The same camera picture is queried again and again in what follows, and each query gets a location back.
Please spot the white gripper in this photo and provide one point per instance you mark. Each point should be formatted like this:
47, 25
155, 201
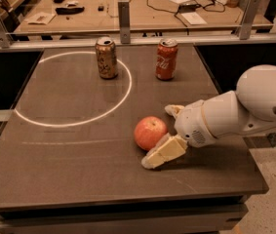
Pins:
192, 123

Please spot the red apple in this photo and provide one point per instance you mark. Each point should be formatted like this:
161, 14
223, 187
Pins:
148, 132

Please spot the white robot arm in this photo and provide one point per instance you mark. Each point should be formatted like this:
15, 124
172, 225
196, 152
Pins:
249, 109

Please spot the red cola can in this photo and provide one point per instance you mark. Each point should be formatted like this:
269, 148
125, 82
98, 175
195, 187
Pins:
166, 62

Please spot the gold soda can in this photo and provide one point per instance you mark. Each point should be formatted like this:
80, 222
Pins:
106, 58

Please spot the white envelope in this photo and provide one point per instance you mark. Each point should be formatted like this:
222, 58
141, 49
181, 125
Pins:
193, 18

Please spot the black device on table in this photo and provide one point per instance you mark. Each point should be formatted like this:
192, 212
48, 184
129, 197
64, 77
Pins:
69, 10

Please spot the wooden background table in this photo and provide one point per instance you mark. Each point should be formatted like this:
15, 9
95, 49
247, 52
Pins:
145, 16

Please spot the white paper sheet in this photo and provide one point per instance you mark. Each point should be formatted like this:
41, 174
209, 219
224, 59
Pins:
40, 18

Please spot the metal rail with brackets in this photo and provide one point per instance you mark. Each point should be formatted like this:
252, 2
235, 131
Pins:
123, 36

